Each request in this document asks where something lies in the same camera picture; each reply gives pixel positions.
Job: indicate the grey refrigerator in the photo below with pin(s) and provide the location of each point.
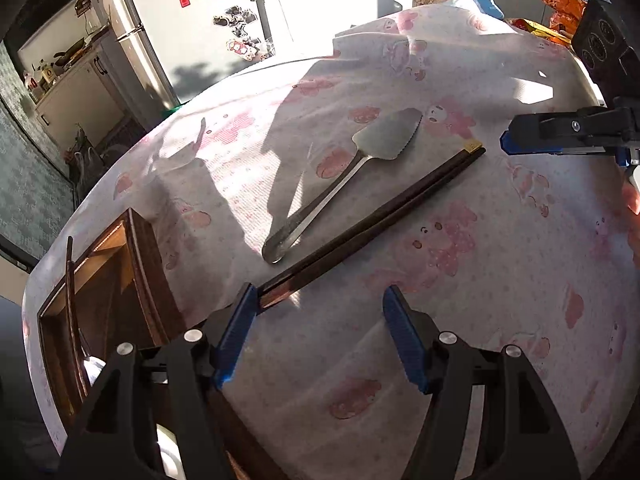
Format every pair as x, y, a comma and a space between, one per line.
179, 48

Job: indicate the white kitchen cabinet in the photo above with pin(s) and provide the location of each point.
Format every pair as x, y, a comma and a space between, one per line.
84, 97

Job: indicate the patterned sliding door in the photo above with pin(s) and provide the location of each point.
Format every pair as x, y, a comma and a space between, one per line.
36, 196

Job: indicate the dark wooden tray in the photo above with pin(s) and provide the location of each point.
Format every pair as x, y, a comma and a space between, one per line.
123, 297

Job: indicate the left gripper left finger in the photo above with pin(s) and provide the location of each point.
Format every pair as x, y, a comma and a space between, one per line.
115, 434

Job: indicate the green box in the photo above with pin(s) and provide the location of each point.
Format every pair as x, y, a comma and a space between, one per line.
173, 109

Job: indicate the pink patterned tablecloth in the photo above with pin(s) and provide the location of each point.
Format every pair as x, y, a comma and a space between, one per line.
491, 333

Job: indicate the orange snack bag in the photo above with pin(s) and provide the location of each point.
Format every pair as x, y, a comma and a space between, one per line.
563, 22

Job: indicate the dark wooden chopstick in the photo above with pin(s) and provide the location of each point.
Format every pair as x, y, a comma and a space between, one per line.
82, 379
313, 266

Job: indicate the person right hand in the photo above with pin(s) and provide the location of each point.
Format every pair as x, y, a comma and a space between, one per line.
630, 198

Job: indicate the metal cake server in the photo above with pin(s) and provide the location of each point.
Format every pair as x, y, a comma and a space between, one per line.
384, 139

